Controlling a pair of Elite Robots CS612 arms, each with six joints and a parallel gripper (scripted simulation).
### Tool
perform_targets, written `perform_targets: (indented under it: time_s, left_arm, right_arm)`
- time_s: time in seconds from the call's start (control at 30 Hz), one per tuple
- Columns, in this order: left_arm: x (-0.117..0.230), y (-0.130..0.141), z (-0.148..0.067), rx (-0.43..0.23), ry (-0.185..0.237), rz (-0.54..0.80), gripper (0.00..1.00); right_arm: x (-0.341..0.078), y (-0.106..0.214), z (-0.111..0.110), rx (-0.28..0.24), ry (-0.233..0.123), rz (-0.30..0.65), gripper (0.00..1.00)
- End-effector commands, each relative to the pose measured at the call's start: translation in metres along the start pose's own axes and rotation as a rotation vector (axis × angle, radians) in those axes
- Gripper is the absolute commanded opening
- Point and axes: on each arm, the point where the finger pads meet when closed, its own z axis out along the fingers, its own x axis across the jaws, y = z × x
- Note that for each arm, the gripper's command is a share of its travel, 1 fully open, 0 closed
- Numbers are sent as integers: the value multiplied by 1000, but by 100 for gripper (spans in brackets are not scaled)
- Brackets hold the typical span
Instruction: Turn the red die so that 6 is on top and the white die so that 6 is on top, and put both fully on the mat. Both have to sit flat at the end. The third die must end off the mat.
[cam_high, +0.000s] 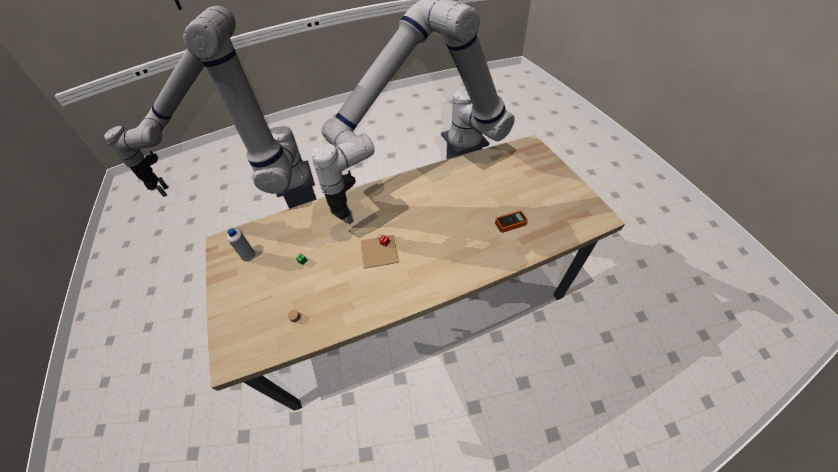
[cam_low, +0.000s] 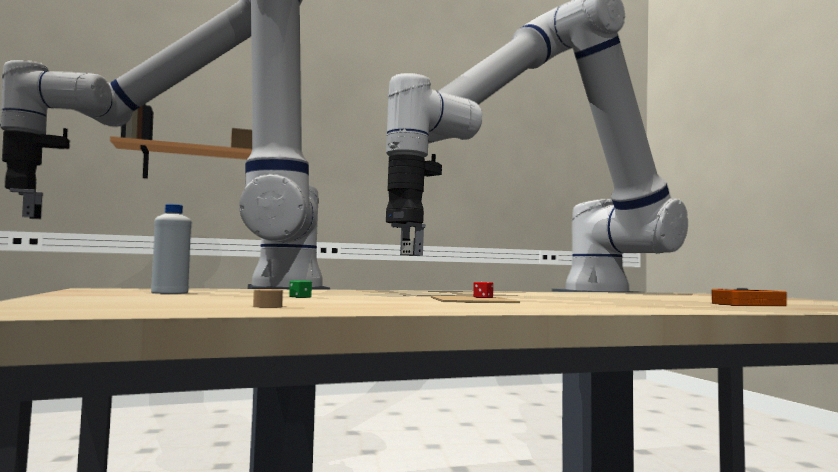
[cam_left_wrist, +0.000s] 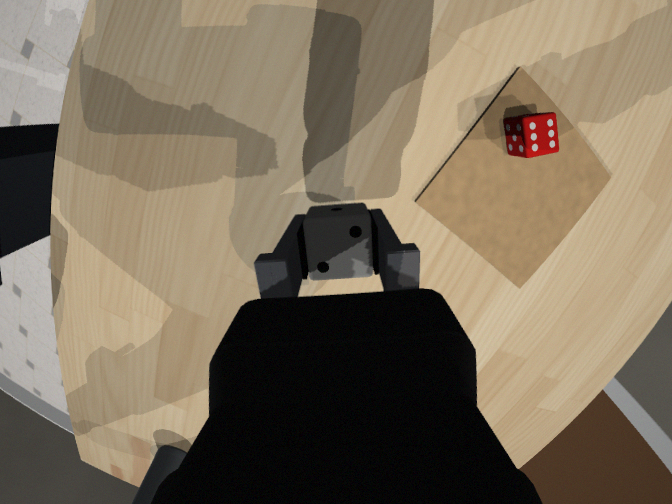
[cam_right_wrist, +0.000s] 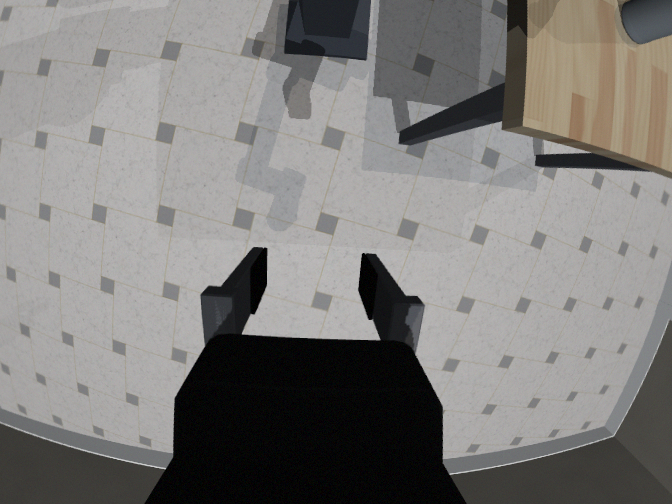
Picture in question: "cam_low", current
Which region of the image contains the orange digital multimeter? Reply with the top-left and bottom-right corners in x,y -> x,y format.
712,288 -> 787,306

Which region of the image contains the red die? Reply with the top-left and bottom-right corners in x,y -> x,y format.
473,282 -> 493,298

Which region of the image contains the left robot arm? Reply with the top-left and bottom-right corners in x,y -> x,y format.
387,0 -> 688,292

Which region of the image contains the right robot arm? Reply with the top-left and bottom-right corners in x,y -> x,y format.
1,0 -> 322,287

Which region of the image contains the brown square mat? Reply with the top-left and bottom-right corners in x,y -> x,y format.
431,296 -> 520,303

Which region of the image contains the green die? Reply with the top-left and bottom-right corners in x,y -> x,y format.
289,281 -> 312,298

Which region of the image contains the grey plastic bottle with blue cap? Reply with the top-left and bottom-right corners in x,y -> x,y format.
151,204 -> 192,294

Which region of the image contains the brown cylinder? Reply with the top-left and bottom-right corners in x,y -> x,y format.
253,289 -> 283,308

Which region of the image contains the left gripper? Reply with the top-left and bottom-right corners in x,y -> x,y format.
386,132 -> 442,255

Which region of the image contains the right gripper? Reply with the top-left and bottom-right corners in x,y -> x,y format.
0,111 -> 70,219

